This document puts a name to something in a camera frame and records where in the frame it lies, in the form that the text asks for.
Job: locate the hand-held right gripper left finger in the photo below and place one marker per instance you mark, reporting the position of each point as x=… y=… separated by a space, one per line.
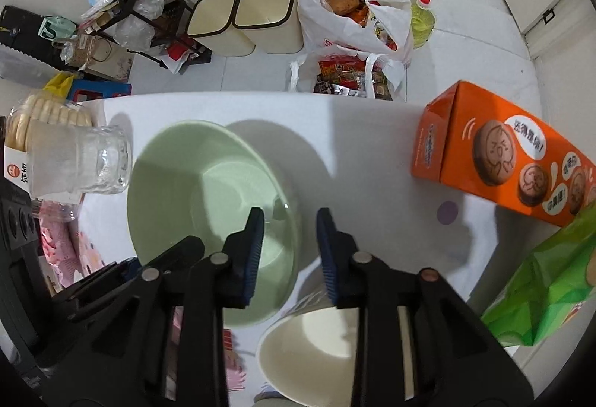
x=254 y=258

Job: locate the cream trash bin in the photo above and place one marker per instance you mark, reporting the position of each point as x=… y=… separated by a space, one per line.
x=270 y=11
x=212 y=16

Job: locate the pink snack bag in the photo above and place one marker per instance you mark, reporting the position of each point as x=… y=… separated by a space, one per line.
x=58 y=244

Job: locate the white ceramic bowl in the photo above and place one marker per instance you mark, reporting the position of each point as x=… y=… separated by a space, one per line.
x=298 y=351

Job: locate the teal white carton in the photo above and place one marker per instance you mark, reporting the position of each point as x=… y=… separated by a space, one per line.
x=57 y=27

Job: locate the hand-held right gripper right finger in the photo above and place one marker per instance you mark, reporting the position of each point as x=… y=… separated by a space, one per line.
x=326 y=258

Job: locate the green chips bag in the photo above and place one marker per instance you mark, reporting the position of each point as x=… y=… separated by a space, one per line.
x=545 y=286

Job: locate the white plastic snack bag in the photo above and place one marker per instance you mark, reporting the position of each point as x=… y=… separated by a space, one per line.
x=344 y=76
x=326 y=25

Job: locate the clear glass cup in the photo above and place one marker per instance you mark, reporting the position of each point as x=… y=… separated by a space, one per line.
x=79 y=160

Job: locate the yellow cooking oil bottle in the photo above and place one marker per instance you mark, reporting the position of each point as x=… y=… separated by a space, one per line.
x=423 y=23

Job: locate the green ceramic bowl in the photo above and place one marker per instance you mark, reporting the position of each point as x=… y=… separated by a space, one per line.
x=186 y=202

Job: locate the orange biscuit box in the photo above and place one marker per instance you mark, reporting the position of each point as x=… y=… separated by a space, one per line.
x=503 y=146

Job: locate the brown paper bag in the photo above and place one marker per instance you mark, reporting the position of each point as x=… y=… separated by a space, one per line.
x=107 y=58

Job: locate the yellow plastic bag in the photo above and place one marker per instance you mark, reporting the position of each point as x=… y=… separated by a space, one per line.
x=59 y=85

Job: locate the black paper bag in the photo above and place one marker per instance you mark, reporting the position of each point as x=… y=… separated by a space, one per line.
x=21 y=32

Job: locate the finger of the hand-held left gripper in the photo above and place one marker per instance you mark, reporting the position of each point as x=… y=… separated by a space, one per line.
x=93 y=290

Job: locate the round biscuit package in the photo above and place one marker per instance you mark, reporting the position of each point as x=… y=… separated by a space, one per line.
x=42 y=118

